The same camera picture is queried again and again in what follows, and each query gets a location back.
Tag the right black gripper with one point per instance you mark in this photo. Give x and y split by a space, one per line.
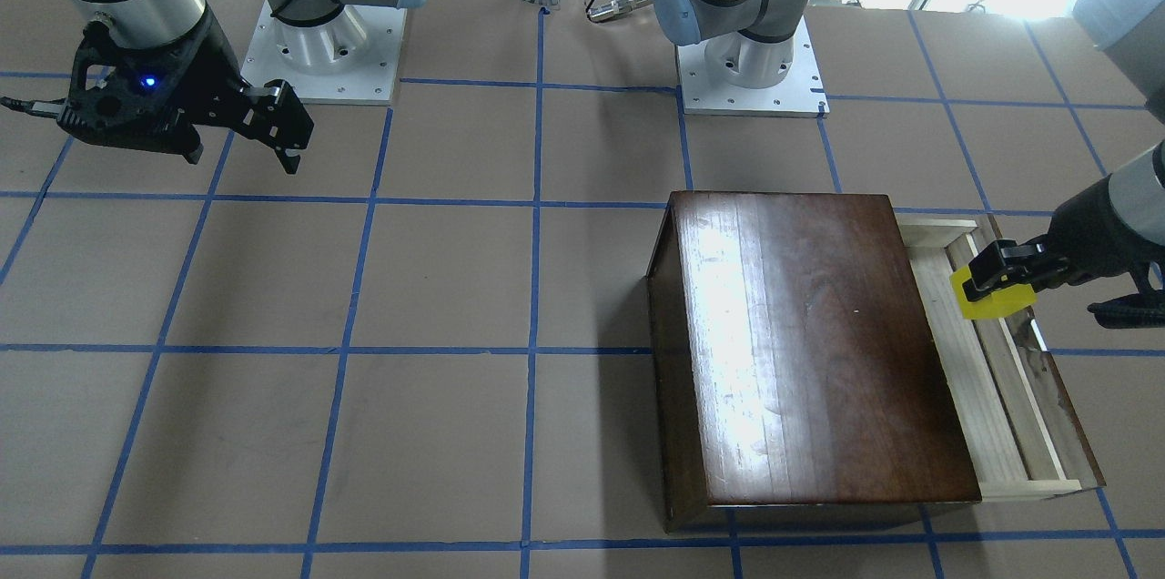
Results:
211 67

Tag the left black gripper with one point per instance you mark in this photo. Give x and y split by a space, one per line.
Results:
1099 236

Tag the yellow block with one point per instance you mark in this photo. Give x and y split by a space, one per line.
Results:
1008 300

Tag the wooden drawer with white handle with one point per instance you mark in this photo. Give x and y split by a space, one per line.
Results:
1024 437

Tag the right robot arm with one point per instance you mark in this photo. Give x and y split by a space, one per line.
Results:
145 24

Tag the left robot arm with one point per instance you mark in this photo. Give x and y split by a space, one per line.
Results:
1129 32

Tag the dark wooden drawer box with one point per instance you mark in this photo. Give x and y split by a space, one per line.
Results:
798 382

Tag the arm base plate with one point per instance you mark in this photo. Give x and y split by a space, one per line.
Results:
737 76
352 60

